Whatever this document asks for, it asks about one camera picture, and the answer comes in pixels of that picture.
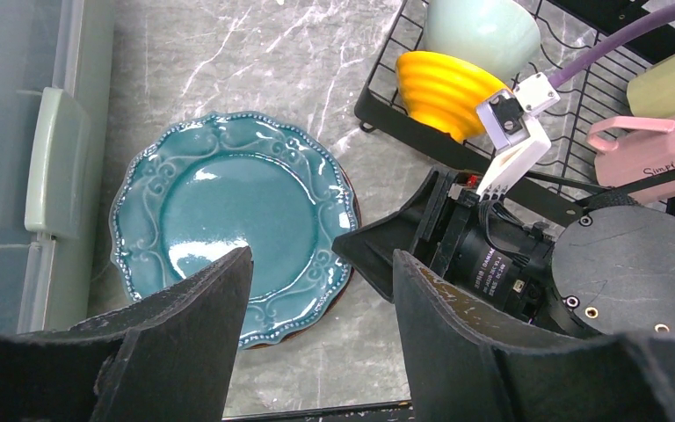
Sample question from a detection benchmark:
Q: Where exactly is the pink mug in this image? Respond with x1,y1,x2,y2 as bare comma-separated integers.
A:
586,116,675,187

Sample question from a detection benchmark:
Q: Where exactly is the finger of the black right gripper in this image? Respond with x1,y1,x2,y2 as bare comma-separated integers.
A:
332,167,452,302

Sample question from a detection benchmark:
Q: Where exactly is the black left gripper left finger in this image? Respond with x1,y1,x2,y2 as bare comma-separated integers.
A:
0,247,253,421

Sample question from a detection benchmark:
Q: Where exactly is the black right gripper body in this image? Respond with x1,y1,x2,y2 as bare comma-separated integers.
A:
410,170,555,324

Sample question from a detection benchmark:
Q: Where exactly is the yellow ribbed bowl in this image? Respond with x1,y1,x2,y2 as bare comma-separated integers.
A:
396,50,508,143

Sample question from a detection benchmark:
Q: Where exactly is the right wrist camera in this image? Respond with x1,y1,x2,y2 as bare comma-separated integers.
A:
475,72,560,200

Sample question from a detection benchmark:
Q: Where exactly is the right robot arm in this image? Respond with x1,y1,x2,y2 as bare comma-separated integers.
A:
332,167,675,338

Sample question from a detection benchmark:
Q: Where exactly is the teal scalloped plate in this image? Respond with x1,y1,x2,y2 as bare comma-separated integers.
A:
108,111,360,349

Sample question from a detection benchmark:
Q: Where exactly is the black wire dish rack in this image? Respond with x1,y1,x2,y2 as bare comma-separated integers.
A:
355,1,675,226

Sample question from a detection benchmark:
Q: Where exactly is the clear plastic storage box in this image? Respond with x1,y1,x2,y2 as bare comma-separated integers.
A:
0,1,115,335

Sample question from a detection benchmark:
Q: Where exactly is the light green ceramic bowl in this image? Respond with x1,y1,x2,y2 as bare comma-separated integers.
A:
423,0,541,81

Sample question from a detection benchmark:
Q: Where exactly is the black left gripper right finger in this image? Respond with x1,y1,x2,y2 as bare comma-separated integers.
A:
393,250,675,421

